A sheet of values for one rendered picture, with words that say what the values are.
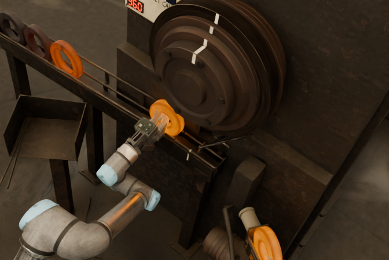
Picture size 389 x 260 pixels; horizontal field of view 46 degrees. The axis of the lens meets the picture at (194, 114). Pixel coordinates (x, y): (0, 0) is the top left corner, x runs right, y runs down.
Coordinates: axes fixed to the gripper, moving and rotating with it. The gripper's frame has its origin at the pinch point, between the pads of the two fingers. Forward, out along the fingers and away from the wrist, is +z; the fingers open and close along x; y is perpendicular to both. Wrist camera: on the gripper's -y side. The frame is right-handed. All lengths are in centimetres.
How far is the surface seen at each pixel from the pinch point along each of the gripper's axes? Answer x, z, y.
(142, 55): 21.9, 11.6, 8.4
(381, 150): -75, 102, -106
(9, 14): 93, -2, -2
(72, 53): 52, -1, 0
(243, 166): -36.8, -1.3, 4.0
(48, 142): 32.7, -35.5, -7.3
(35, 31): 74, -3, 0
